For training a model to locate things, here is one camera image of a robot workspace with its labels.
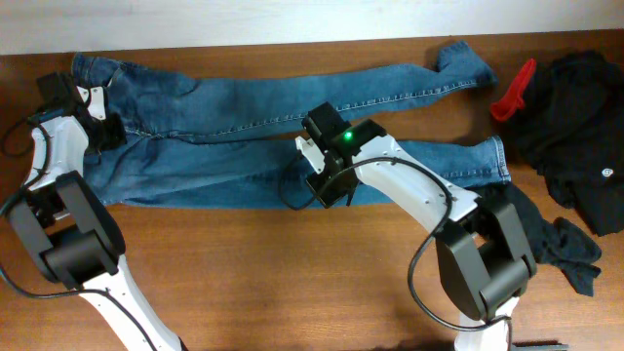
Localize blue denim jeans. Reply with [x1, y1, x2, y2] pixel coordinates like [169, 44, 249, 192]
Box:
[71, 42, 497, 209]

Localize dark grey cloth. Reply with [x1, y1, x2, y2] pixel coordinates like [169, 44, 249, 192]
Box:
[473, 182, 603, 296]

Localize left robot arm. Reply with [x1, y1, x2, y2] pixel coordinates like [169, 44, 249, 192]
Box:
[1, 72, 185, 351]

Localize black garment with red trim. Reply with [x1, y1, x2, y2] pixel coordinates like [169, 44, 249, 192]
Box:
[489, 51, 623, 236]

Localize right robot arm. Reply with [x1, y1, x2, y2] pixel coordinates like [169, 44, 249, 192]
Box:
[295, 103, 537, 350]

